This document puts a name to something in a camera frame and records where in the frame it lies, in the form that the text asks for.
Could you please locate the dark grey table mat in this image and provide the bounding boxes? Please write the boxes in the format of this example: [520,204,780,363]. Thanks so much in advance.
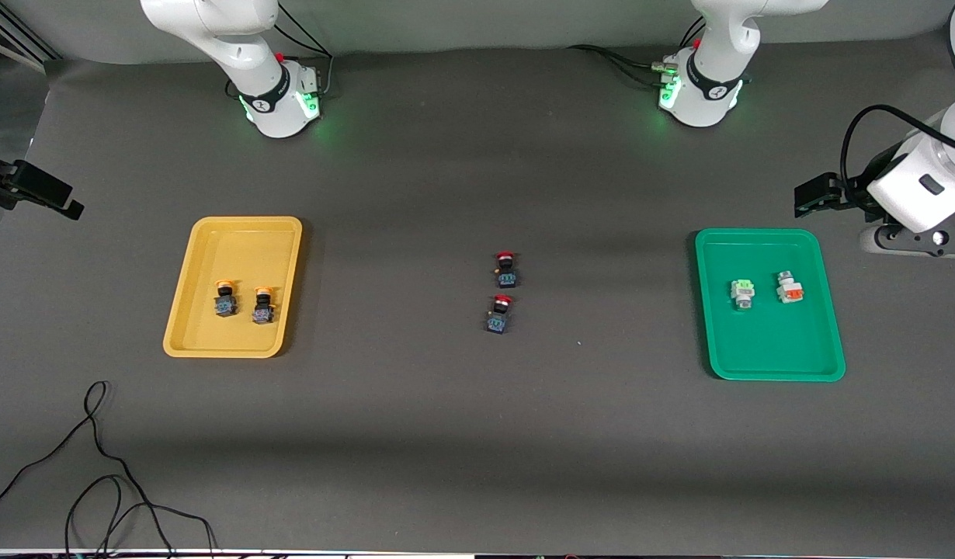
[0,31,955,556]

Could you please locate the loose thin black cable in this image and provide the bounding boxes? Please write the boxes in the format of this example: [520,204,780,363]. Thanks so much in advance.
[0,380,218,559]

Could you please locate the left arm black wrist cable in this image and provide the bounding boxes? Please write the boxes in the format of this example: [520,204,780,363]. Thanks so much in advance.
[839,105,955,199]

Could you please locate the aluminium frame profile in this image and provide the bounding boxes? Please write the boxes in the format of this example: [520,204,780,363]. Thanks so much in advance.
[0,12,59,72]

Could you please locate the red push button switch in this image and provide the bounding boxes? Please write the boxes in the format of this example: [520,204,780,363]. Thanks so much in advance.
[485,294,515,335]
[493,250,520,290]

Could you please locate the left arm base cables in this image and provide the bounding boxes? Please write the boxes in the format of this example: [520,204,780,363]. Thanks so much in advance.
[567,17,707,88]

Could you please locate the yellow plastic tray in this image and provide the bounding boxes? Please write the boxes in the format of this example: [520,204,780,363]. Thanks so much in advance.
[162,216,304,359]

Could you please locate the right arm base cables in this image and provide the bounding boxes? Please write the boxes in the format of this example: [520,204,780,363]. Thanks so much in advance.
[226,0,335,100]

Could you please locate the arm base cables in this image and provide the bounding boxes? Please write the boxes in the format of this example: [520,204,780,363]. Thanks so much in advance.
[226,0,335,100]
[567,17,707,88]

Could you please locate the green plastic tray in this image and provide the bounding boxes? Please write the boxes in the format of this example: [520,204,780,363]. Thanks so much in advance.
[694,227,847,383]

